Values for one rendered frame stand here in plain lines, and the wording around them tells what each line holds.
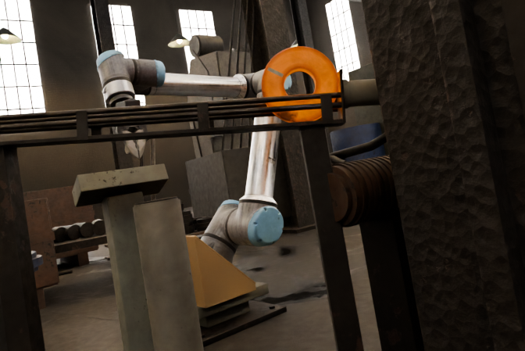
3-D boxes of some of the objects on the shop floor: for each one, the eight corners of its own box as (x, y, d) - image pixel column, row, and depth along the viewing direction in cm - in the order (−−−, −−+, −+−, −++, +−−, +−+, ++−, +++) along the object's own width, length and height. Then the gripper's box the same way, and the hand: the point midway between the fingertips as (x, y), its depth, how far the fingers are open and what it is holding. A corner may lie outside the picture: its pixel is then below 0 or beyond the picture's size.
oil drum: (412, 202, 475) (396, 119, 479) (372, 213, 442) (355, 123, 447) (369, 205, 524) (356, 129, 529) (331, 214, 492) (317, 134, 496)
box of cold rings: (79, 256, 494) (69, 188, 498) (101, 260, 427) (90, 182, 431) (-33, 282, 433) (-43, 205, 437) (-27, 291, 367) (-40, 200, 370)
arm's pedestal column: (148, 330, 183) (145, 310, 183) (229, 300, 208) (226, 283, 208) (198, 349, 152) (195, 325, 152) (287, 311, 177) (283, 291, 177)
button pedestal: (202, 383, 125) (168, 162, 128) (115, 420, 112) (79, 173, 115) (180, 367, 139) (149, 168, 142) (100, 399, 126) (67, 179, 128)
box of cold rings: (291, 216, 542) (279, 145, 546) (342, 216, 462) (327, 132, 467) (196, 238, 478) (183, 157, 482) (236, 242, 399) (220, 145, 403)
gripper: (131, 108, 149) (148, 165, 142) (103, 109, 144) (119, 169, 137) (137, 93, 143) (155, 152, 136) (108, 94, 138) (125, 156, 131)
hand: (138, 152), depth 135 cm, fingers closed
